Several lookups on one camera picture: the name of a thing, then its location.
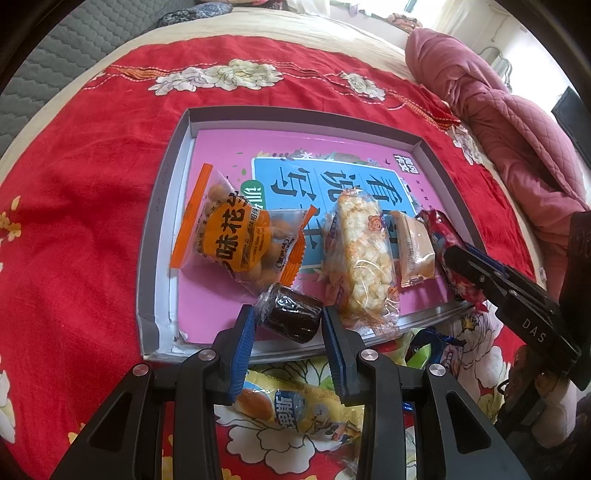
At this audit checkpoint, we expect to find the red wafer snack bar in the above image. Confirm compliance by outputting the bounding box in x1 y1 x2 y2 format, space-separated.
417 209 489 313

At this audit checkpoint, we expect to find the yellow bread snack pack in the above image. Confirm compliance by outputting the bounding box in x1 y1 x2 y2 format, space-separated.
233 371 363 444

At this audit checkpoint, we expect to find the orange wafer biscuit pack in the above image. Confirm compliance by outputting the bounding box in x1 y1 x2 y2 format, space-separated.
392 211 436 288

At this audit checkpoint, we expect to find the blue Oreo cookie pack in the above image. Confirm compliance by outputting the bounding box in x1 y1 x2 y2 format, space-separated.
405 327 467 378

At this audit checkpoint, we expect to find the dark brown jelly roll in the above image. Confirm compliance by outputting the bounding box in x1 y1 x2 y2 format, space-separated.
254 283 324 344

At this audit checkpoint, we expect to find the rice cracker snack pack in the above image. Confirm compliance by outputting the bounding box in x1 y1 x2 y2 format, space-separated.
322 188 400 338

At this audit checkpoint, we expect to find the orange peanut snack pack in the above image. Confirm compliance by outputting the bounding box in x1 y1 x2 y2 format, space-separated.
169 163 317 295

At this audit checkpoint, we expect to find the green milk candy pack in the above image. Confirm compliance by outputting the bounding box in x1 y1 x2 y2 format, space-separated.
373 329 432 370

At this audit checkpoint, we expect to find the grey cardboard box tray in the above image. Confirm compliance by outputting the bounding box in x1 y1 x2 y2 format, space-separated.
136 106 483 363

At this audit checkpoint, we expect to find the pink quilted blanket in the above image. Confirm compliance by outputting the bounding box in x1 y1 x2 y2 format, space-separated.
406 28 588 297

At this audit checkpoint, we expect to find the pink Chinese workbook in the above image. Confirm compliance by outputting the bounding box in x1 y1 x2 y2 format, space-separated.
176 129 452 344

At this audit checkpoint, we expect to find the black television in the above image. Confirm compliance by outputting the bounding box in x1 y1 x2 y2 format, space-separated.
551 86 591 166

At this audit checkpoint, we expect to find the red floral cloth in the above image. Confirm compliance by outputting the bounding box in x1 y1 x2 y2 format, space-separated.
1 35 535 479

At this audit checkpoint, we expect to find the dark patterned pillow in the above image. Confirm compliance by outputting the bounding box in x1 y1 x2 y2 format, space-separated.
156 2 233 28

